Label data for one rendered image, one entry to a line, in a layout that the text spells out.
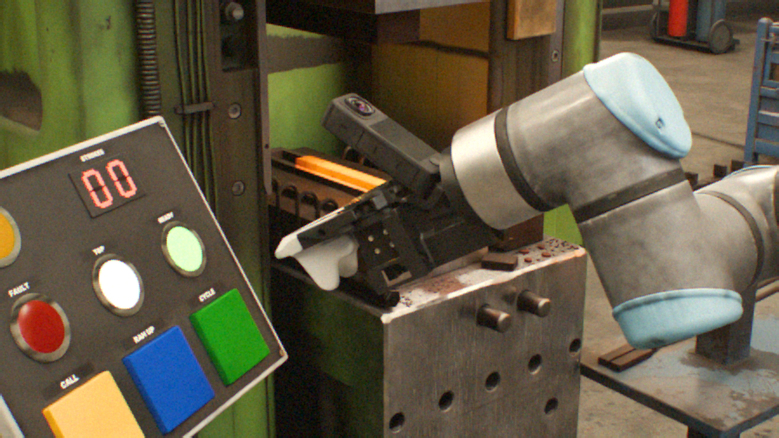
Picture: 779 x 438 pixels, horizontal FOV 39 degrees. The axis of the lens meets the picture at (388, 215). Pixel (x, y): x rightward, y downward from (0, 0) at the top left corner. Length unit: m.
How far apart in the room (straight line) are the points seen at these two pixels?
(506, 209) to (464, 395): 0.66
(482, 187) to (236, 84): 0.58
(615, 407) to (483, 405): 1.63
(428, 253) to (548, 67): 0.87
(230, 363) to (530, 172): 0.37
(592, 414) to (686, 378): 1.37
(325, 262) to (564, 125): 0.26
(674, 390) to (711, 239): 0.86
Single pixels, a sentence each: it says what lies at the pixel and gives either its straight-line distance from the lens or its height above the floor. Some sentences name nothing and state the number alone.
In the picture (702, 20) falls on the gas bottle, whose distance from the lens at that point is 8.71.
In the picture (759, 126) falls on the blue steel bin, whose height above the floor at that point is 0.22.
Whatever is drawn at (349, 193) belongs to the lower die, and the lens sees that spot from 1.57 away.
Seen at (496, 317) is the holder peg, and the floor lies 0.88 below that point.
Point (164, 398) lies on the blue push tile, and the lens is 0.99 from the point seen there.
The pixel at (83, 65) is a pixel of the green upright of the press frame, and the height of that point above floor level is 1.23.
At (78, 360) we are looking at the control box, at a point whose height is 1.06.
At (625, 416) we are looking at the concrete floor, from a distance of 3.10.
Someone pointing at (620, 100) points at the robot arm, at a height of 1.28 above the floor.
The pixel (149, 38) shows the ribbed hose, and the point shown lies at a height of 1.25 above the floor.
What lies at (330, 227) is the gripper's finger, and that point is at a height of 1.15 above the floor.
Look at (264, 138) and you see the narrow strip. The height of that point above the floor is 1.11.
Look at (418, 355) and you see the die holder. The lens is 1.41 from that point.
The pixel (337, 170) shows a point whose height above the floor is 1.01.
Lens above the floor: 1.46
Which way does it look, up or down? 18 degrees down
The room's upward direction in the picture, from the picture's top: straight up
